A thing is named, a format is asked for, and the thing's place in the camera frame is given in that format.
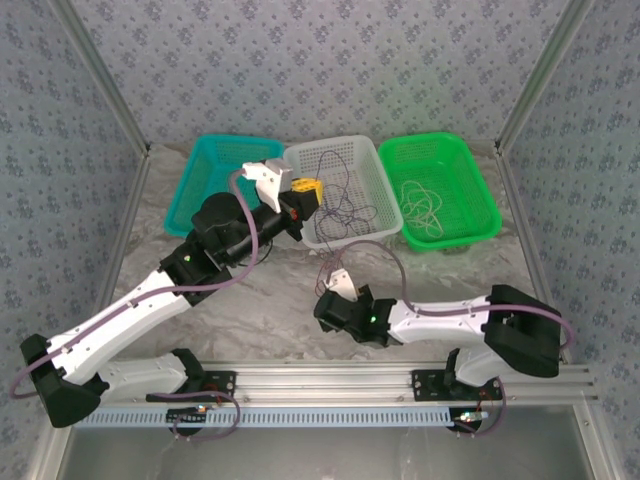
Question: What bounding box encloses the dark blue thin cable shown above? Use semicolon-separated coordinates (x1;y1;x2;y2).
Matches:
314;148;359;257
314;197;361;241

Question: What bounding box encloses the aluminium table edge bar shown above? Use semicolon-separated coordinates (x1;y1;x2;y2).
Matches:
494;142;551;296
103;144;151;297

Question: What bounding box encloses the grey metal panel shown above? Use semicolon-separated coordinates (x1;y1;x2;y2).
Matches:
64;425;596;480

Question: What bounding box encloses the aluminium frame post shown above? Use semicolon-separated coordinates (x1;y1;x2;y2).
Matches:
494;0;596;151
49;0;152;156

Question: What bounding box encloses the white plastic basket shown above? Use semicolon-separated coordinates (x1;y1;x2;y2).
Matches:
282;134;405;253

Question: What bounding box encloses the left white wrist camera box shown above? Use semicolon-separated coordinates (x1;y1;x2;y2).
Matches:
242;158;296;212

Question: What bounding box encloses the black controller board with LED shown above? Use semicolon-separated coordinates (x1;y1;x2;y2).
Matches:
452;409;491;434
167;407;209;432

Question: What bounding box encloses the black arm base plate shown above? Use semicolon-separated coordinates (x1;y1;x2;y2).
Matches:
145;370;237;404
410;368;504;402

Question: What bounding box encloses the aluminium mounting rail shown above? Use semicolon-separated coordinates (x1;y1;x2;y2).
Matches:
89;363;599;404

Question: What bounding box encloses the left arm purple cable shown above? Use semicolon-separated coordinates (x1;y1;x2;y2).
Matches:
9;168;259;442

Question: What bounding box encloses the green plastic basket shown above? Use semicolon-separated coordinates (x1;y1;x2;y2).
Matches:
377;131;503;253

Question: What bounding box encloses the light blue slotted cable duct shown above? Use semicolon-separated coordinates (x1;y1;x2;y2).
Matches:
73;405;504;430

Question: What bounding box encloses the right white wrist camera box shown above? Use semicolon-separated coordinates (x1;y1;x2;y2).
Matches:
323;268;359;302

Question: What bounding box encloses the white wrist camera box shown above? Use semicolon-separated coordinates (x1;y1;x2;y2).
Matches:
323;268;359;302
242;158;296;212

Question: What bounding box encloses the teal plastic basket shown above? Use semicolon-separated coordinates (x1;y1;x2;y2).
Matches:
164;133;285;239

